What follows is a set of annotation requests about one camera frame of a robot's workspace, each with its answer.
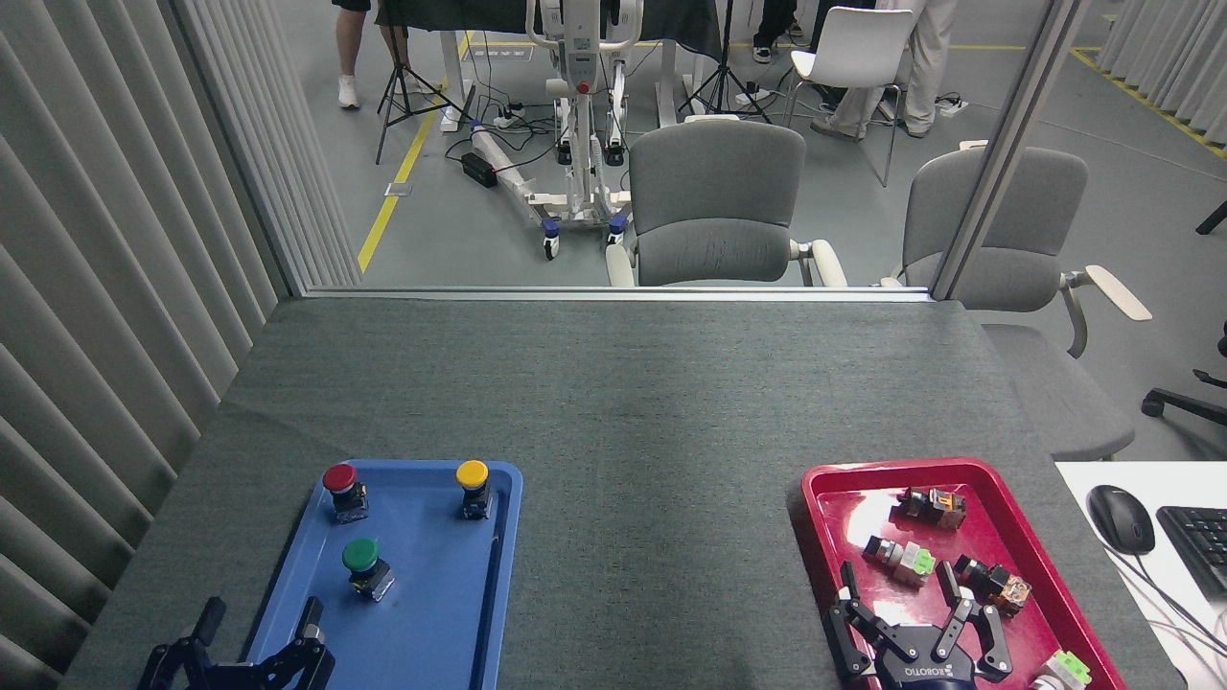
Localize yellow push button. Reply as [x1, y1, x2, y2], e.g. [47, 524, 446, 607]
[454, 459, 495, 521]

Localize white switch with green block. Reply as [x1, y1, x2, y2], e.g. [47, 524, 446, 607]
[861, 535, 937, 587]
[1030, 650, 1092, 690]

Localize red plastic tray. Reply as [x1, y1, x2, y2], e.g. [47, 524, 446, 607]
[800, 457, 1127, 690]

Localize person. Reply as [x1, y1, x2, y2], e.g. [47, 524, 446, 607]
[810, 0, 960, 142]
[752, 0, 808, 65]
[332, 0, 415, 109]

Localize black tripod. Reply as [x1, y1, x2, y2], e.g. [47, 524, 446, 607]
[685, 0, 774, 124]
[374, 0, 475, 166]

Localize grey vertical blinds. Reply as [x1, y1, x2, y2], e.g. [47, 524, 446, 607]
[1093, 0, 1227, 159]
[0, 0, 363, 690]

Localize silver frame rail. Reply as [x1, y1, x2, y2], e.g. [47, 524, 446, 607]
[302, 286, 936, 304]

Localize white stand on wheels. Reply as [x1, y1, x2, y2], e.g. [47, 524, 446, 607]
[470, 0, 645, 262]

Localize white plastic chair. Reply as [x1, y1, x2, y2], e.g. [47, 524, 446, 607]
[784, 8, 914, 188]

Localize white desk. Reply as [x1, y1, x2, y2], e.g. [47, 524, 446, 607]
[1054, 460, 1227, 690]

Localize black switch with orange block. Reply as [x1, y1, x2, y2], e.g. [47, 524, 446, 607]
[952, 556, 1033, 617]
[896, 486, 967, 531]

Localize blue plastic tray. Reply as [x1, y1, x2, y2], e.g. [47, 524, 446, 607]
[235, 458, 524, 690]

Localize table with black cloth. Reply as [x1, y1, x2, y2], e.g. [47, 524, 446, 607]
[374, 0, 725, 130]

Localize silver frame post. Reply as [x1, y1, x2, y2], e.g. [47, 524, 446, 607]
[930, 0, 1094, 300]

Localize red push button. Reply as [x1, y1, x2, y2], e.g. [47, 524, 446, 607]
[321, 463, 370, 525]

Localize black computer mouse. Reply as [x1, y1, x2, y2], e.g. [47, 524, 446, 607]
[1086, 484, 1157, 556]

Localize green push button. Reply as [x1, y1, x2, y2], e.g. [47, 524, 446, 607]
[341, 537, 396, 603]

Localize black keyboard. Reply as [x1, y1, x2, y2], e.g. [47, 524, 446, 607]
[1156, 505, 1227, 600]

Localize black mouse cable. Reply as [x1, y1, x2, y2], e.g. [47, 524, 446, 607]
[1117, 551, 1227, 662]

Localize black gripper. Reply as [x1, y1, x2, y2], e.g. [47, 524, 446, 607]
[137, 597, 336, 690]
[825, 561, 1014, 690]

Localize grey armchair with cream armrests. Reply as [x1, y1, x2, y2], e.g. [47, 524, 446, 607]
[606, 115, 849, 288]
[880, 142, 1151, 463]

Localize black office chair base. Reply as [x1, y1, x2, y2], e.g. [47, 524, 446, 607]
[1141, 321, 1227, 427]

